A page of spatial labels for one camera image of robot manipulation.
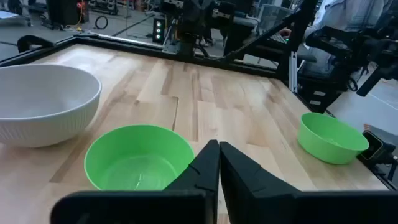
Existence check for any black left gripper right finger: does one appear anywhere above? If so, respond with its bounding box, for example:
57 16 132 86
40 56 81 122
219 141 398 224

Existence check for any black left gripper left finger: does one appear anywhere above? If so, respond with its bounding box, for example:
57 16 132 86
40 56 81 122
50 139 221 224

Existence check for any green plastic bowl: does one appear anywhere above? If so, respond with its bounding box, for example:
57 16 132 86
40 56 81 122
83 124 196 192
297 112 370 166

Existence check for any black workstation equipment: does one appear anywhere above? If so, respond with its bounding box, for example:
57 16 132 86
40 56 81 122
297 25 398 113

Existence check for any black box with lights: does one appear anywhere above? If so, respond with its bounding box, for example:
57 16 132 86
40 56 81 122
152 17 166 44

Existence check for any white ribbed bowl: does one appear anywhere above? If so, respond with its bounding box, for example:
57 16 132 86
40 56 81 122
0 63 103 149

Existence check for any grey mesh office chair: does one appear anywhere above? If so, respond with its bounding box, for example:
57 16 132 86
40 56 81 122
257 4 295 35

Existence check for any person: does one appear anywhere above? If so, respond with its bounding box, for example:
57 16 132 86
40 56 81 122
278 0 388 40

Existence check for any black cabinet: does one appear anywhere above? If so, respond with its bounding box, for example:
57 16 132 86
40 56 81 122
45 0 90 28

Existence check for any aluminium frame post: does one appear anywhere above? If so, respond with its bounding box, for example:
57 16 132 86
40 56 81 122
288 51 299 93

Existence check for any small black table camera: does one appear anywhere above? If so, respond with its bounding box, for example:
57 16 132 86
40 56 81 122
357 129 398 175

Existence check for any black table frame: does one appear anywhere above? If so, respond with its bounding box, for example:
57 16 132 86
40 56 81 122
0 0 398 191

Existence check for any black cable coil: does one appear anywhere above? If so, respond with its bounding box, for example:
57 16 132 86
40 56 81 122
94 15 109 30

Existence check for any black curved handle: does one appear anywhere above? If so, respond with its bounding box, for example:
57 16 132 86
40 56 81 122
17 34 56 54

